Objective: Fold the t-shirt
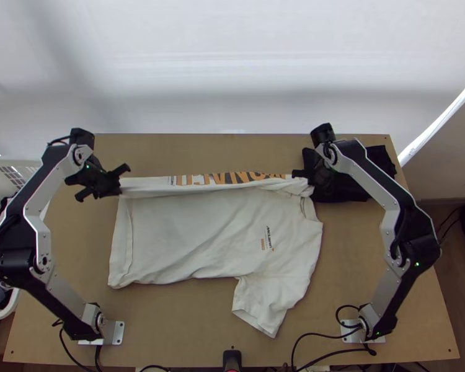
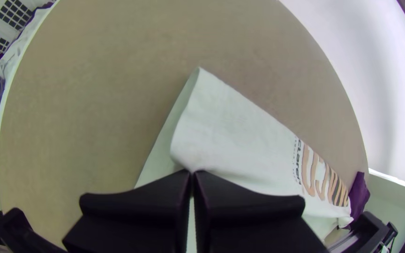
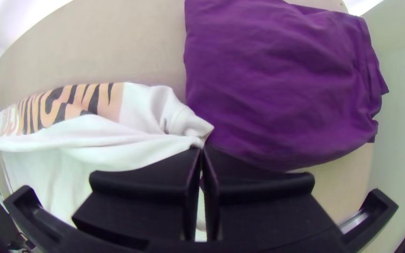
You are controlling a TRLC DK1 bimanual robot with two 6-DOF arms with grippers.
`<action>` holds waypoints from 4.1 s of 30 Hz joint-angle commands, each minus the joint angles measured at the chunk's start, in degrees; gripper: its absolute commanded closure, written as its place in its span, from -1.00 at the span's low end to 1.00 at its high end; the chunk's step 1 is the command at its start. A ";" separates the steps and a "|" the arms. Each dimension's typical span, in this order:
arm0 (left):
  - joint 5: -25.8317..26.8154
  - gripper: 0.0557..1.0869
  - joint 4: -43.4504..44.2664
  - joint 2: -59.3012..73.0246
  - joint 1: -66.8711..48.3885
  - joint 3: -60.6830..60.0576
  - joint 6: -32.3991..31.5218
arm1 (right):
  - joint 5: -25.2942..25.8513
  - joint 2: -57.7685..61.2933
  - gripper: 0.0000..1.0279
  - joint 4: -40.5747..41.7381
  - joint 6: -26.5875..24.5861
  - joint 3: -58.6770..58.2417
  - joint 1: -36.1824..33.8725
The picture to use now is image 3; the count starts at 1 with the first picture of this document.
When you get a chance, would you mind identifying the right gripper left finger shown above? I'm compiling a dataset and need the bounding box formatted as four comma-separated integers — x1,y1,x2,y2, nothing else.
71,147,203,251

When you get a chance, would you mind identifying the white t-shirt with orange print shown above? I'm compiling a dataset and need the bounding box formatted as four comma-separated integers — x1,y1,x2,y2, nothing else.
0,82,214,243

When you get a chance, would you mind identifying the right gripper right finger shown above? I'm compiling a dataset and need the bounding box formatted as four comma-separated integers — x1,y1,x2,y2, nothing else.
202,144,344,243

